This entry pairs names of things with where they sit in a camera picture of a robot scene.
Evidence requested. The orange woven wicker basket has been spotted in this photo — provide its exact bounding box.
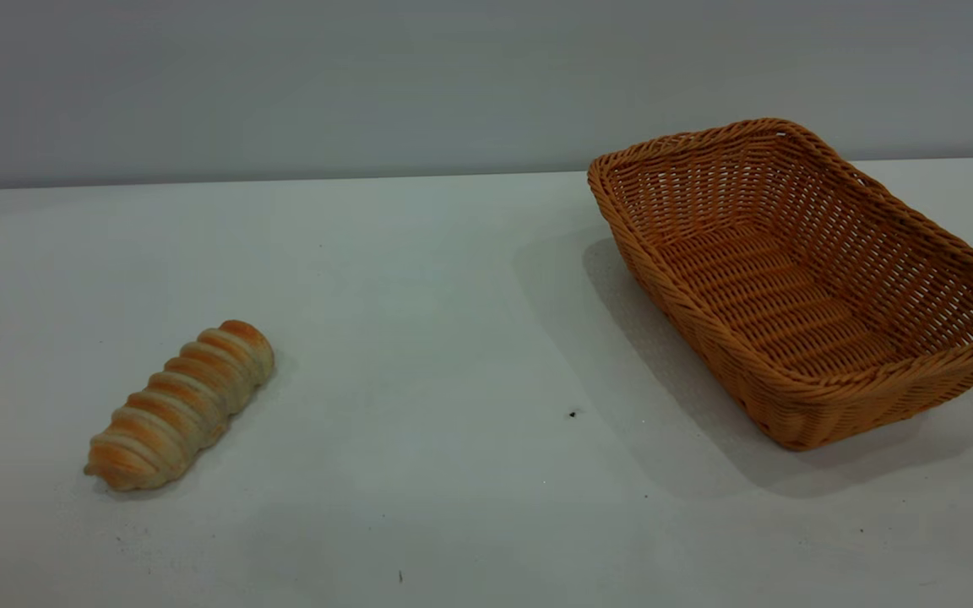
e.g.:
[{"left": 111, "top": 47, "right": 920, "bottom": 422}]
[{"left": 587, "top": 117, "right": 973, "bottom": 452}]

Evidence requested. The striped spiral bread roll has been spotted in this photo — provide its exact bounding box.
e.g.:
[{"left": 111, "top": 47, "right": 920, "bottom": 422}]
[{"left": 84, "top": 319, "right": 275, "bottom": 492}]

